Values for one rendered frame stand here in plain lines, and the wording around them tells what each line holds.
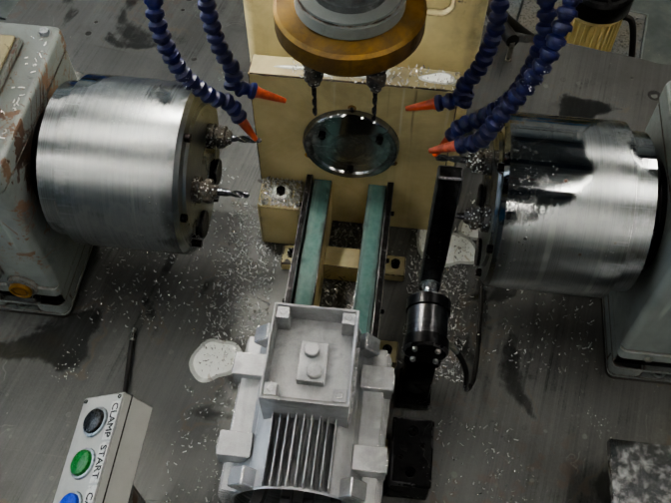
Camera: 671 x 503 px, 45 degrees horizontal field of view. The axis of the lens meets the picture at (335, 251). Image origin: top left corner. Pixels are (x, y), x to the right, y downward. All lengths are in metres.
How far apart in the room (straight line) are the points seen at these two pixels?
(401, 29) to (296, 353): 0.39
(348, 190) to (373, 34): 0.46
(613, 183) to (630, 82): 0.68
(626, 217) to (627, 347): 0.26
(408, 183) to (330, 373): 0.47
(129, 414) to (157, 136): 0.36
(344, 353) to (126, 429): 0.27
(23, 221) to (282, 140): 0.40
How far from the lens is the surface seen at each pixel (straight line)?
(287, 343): 0.96
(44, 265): 1.29
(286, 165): 1.32
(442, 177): 0.92
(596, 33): 2.09
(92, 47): 1.79
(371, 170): 1.29
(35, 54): 1.25
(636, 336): 1.25
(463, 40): 1.26
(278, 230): 1.37
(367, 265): 1.24
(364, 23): 0.93
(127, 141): 1.11
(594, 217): 1.08
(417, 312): 1.07
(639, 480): 1.17
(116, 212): 1.13
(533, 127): 1.11
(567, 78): 1.72
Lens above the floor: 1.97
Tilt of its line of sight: 57 degrees down
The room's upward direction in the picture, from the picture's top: straight up
